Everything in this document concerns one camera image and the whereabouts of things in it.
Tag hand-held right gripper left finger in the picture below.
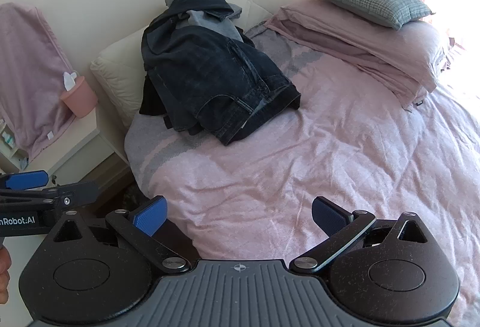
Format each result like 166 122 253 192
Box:
45 196 192 273

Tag person's left hand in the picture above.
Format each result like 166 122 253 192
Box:
0 247 11 304

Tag dark denim garment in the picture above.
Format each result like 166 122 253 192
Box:
148 0 235 35

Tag pink tissue holder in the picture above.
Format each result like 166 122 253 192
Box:
60 76 99 119

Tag cream padded headboard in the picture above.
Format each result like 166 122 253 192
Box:
90 0 340 125

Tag white nightstand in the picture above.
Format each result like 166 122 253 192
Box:
0 98 132 202

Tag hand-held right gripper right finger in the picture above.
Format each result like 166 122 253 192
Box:
290 196 434 272

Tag white tissue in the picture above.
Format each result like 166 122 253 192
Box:
62 71 79 91

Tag pink grey herringbone blanket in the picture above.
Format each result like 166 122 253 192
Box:
124 21 480 327

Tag dark blue jeans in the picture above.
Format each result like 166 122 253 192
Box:
142 25 302 146

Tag grey garment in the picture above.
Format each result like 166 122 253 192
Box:
165 0 244 43

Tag pink towel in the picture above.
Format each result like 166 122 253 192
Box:
0 2 81 163

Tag pink pillow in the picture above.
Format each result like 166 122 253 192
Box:
279 0 451 93

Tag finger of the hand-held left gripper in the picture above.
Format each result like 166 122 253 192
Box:
0 181 99 206
0 169 50 191

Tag grey plaid pillow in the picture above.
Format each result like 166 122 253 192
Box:
304 0 437 31

